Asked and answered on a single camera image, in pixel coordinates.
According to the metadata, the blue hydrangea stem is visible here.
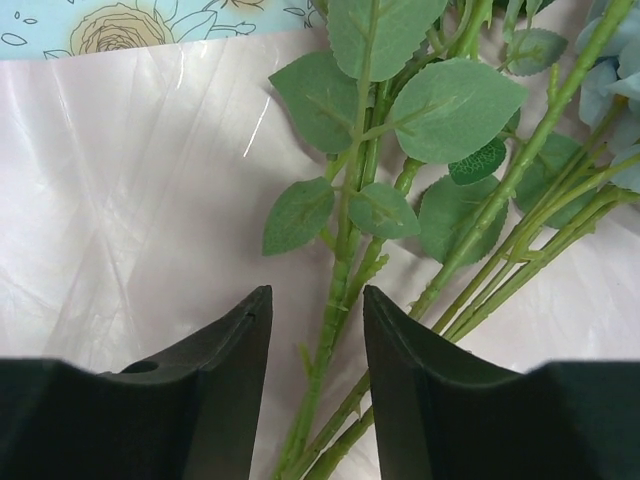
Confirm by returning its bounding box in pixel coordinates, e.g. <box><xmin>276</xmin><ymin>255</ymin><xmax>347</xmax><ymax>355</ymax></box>
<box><xmin>279</xmin><ymin>0</ymin><xmax>640</xmax><ymax>480</ymax></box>

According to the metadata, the purple pink wrapping paper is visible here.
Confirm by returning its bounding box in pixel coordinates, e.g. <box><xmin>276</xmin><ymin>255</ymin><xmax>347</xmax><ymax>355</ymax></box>
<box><xmin>1</xmin><ymin>29</ymin><xmax>639</xmax><ymax>479</ymax></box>

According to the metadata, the pink rose stem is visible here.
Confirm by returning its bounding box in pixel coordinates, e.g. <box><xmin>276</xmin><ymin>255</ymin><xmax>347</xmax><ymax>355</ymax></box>
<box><xmin>262</xmin><ymin>1</ymin><xmax>525</xmax><ymax>479</ymax></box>

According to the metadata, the floral tablecloth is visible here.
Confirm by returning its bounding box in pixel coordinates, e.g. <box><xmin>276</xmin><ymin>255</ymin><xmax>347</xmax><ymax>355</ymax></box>
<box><xmin>1</xmin><ymin>0</ymin><xmax>323</xmax><ymax>60</ymax></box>

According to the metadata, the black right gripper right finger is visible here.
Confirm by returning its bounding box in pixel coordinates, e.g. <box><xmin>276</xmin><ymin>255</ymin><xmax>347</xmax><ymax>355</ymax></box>
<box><xmin>363</xmin><ymin>286</ymin><xmax>639</xmax><ymax>480</ymax></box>

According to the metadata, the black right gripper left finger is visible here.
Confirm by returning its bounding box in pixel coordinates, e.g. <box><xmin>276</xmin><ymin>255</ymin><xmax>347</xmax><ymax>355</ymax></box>
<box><xmin>1</xmin><ymin>286</ymin><xmax>273</xmax><ymax>479</ymax></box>

